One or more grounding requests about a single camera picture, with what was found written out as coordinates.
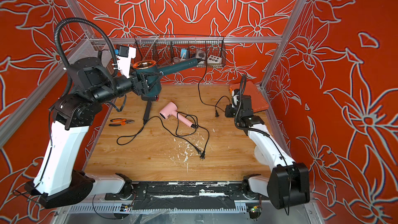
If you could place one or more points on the orange tool case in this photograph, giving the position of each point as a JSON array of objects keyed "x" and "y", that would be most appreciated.
[{"x": 252, "y": 99}]

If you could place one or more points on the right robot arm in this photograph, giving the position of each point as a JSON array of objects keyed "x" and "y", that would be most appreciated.
[{"x": 288, "y": 184}]

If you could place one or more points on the white power adapter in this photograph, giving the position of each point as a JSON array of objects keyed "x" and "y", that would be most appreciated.
[{"x": 200, "y": 55}]

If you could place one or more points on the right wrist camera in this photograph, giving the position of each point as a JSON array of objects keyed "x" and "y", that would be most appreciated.
[{"x": 235, "y": 97}]

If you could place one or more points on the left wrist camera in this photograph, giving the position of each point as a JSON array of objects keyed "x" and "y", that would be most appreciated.
[{"x": 125, "y": 55}]

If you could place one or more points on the black wire wall basket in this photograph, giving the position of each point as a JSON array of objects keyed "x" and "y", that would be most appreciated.
[{"x": 168, "y": 49}]

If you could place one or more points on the white socket cube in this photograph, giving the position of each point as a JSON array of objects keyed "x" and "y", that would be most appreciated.
[{"x": 214, "y": 61}]

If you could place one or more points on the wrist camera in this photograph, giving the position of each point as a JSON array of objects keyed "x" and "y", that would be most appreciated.
[
  {"x": 125, "y": 55},
  {"x": 235, "y": 97}
]

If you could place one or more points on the blue small box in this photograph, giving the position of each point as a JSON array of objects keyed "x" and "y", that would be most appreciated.
[{"x": 184, "y": 54}]

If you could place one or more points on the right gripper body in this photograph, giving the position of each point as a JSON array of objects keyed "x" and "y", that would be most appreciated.
[{"x": 232, "y": 112}]

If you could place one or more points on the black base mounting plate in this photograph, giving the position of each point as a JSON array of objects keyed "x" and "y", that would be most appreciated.
[{"x": 189, "y": 195}]

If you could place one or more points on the pink hair dryer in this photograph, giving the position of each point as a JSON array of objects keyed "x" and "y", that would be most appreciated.
[{"x": 171, "y": 110}]

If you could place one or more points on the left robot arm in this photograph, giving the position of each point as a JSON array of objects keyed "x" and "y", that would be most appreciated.
[{"x": 89, "y": 86}]

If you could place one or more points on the orange handled pliers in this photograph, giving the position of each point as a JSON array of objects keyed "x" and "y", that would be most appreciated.
[{"x": 120, "y": 122}]

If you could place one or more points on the black hair dryer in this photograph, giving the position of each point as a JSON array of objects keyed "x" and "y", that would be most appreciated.
[{"x": 149, "y": 100}]

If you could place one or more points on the dark green hair dryer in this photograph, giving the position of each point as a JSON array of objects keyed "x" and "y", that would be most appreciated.
[{"x": 151, "y": 66}]

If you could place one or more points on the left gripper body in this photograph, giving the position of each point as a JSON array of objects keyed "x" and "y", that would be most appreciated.
[{"x": 139, "y": 88}]

